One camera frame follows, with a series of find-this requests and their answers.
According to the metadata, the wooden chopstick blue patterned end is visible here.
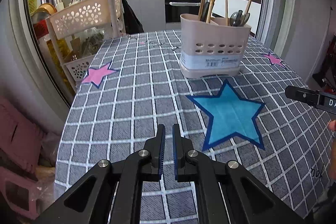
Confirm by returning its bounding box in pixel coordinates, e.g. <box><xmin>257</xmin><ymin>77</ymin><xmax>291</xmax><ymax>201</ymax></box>
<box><xmin>198</xmin><ymin>0</ymin><xmax>206</xmax><ymax>21</ymax></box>

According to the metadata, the black utensil handle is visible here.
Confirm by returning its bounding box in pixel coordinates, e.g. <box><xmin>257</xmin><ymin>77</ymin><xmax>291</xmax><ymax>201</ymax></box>
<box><xmin>201</xmin><ymin>2</ymin><xmax>210</xmax><ymax>22</ymax></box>

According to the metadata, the pink star sticker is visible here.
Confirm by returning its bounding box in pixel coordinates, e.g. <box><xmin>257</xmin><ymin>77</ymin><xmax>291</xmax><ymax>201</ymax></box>
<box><xmin>262</xmin><ymin>52</ymin><xmax>285</xmax><ymax>68</ymax></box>
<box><xmin>81</xmin><ymin>62</ymin><xmax>118</xmax><ymax>88</ymax></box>

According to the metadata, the person right hand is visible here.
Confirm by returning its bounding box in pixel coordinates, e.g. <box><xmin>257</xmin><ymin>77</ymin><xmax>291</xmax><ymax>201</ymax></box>
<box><xmin>328</xmin><ymin>120</ymin><xmax>336</xmax><ymax>180</ymax></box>

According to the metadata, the beige plastic storage rack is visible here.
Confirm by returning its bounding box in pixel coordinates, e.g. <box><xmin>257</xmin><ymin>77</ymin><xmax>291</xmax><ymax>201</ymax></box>
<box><xmin>46</xmin><ymin>0</ymin><xmax>126</xmax><ymax>90</ymax></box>

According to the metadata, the pink plastic stool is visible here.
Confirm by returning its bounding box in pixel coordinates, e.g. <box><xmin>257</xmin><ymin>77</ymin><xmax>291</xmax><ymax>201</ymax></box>
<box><xmin>1</xmin><ymin>97</ymin><xmax>44</xmax><ymax>219</ymax></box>

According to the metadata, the pink star sticker far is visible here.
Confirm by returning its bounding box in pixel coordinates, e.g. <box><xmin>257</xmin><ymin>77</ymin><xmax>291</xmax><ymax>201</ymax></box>
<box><xmin>262</xmin><ymin>52</ymin><xmax>285</xmax><ymax>68</ymax></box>

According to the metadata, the wooden chopstick crossing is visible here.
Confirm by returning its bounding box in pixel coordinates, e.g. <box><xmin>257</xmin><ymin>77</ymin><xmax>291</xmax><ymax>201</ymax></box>
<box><xmin>244</xmin><ymin>0</ymin><xmax>252</xmax><ymax>18</ymax></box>

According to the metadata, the pink star sticker left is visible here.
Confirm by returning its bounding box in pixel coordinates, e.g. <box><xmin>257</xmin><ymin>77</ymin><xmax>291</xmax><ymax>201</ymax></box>
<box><xmin>81</xmin><ymin>62</ymin><xmax>118</xmax><ymax>88</ymax></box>

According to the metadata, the wooden chopstick right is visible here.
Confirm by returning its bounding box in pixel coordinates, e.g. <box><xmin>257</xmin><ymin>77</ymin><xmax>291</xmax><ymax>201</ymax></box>
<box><xmin>225</xmin><ymin>0</ymin><xmax>230</xmax><ymax>26</ymax></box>

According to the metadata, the blue star sticker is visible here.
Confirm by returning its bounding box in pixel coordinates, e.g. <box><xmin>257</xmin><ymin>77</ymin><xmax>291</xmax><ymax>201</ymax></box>
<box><xmin>187</xmin><ymin>80</ymin><xmax>265</xmax><ymax>151</ymax></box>

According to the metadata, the pink plastic utensil holder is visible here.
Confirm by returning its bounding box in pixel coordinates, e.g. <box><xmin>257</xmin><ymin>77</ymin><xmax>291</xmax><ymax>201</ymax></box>
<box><xmin>179</xmin><ymin>14</ymin><xmax>251</xmax><ymax>79</ymax></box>

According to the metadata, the built-in black oven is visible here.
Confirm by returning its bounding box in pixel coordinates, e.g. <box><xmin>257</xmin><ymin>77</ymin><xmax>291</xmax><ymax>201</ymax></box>
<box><xmin>165</xmin><ymin>0</ymin><xmax>201</xmax><ymax>23</ymax></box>

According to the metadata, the grey checked tablecloth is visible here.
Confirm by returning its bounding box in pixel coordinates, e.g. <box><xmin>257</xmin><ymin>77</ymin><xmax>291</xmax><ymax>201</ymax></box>
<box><xmin>54</xmin><ymin>30</ymin><xmax>335</xmax><ymax>223</ymax></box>

